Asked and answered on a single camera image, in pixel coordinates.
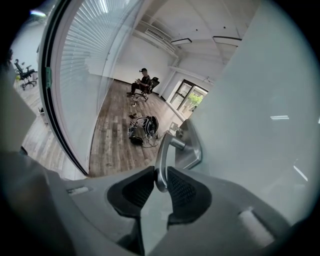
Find silver door lever handle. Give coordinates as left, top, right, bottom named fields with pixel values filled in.
left=154, top=119, right=203, bottom=194

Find ceiling light bar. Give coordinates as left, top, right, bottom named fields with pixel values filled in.
left=170, top=37, right=193, bottom=46
left=212, top=35, right=244, bottom=43

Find black office chair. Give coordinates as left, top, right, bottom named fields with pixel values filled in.
left=13, top=58, right=39, bottom=91
left=134, top=76, right=161, bottom=103

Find large black-framed window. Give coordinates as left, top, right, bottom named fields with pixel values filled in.
left=169, top=79, right=210, bottom=113

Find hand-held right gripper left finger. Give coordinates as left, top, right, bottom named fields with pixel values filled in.
left=61, top=166, right=156, bottom=256

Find black pouch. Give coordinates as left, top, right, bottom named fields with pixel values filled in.
left=129, top=135, right=145, bottom=146

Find frosted glass door with handle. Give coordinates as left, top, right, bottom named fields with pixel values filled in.
left=174, top=0, right=317, bottom=226

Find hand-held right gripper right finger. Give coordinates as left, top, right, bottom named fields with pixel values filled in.
left=149, top=166, right=292, bottom=256

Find white air vent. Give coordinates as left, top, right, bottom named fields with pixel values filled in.
left=145, top=26, right=166, bottom=41

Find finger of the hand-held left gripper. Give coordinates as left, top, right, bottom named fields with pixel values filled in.
left=0, top=62, right=37, bottom=154

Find glass partition with blinds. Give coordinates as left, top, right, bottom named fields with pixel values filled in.
left=59, top=0, right=144, bottom=174

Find black cables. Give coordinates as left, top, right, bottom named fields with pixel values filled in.
left=142, top=133, right=166, bottom=150

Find spare hand-held grippers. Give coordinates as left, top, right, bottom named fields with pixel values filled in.
left=128, top=119, right=141, bottom=138

